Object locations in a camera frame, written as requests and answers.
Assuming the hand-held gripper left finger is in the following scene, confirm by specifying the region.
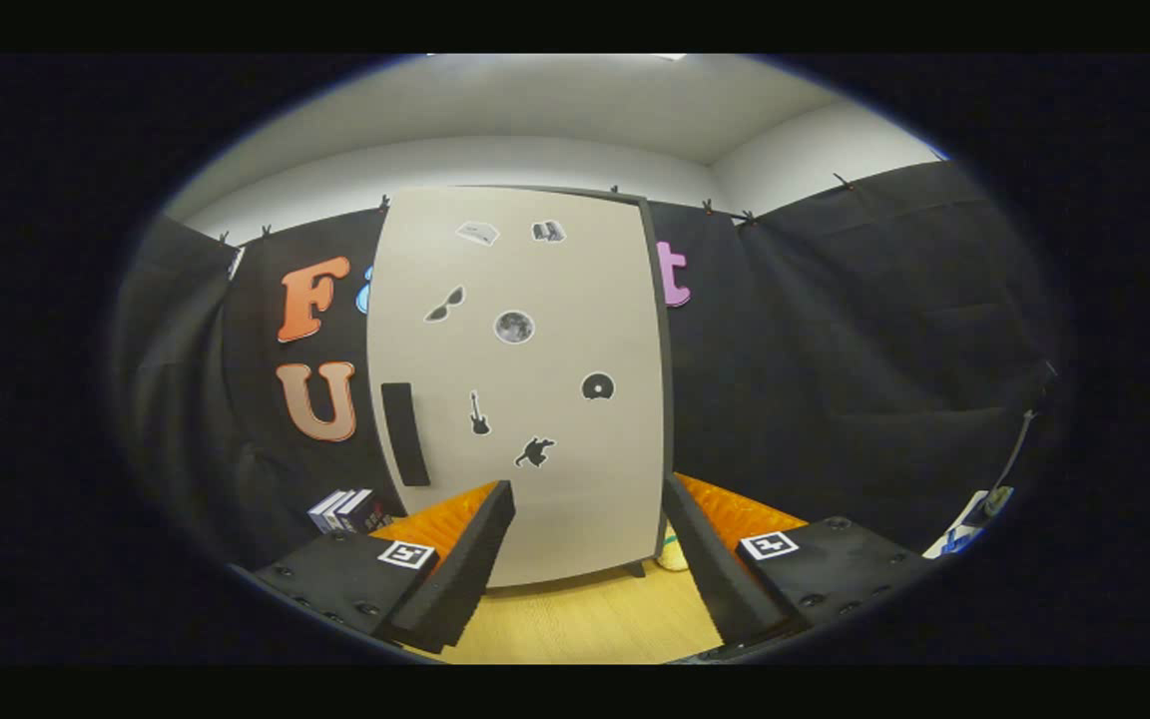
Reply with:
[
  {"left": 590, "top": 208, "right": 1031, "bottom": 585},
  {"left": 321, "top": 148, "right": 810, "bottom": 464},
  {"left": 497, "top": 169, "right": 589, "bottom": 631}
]
[{"left": 254, "top": 480, "right": 517, "bottom": 655}]

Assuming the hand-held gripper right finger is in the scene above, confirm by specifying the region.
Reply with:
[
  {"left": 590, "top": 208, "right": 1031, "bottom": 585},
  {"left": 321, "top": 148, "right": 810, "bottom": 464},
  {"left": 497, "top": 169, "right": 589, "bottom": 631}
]
[{"left": 662, "top": 472, "right": 935, "bottom": 647}]

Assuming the dark navy book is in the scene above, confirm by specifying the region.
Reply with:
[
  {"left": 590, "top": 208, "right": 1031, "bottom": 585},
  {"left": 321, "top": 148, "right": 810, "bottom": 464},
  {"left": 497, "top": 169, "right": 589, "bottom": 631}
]
[{"left": 337, "top": 488, "right": 396, "bottom": 533}]

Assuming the light blue book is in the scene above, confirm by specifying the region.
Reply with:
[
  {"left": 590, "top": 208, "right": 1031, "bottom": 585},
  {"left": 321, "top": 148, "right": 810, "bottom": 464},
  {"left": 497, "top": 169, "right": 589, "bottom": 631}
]
[{"left": 307, "top": 489, "right": 351, "bottom": 534}]

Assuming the grey cabinet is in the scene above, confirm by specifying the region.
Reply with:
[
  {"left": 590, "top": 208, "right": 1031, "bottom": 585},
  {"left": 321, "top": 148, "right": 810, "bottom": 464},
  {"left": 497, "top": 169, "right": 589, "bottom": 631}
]
[{"left": 367, "top": 185, "right": 676, "bottom": 590}]

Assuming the black backdrop cloth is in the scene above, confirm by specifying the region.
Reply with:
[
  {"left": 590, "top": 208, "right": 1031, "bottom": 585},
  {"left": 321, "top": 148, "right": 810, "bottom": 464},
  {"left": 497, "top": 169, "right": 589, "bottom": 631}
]
[{"left": 111, "top": 160, "right": 1070, "bottom": 570}]

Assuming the white side table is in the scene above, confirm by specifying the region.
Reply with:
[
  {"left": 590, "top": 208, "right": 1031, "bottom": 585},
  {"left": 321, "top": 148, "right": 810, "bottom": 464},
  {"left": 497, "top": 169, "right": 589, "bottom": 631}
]
[{"left": 922, "top": 487, "right": 1015, "bottom": 558}]

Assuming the black door handle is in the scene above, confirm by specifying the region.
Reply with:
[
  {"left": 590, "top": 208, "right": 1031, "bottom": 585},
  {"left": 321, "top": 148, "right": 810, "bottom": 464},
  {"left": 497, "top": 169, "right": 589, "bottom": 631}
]
[{"left": 380, "top": 382, "right": 432, "bottom": 487}]

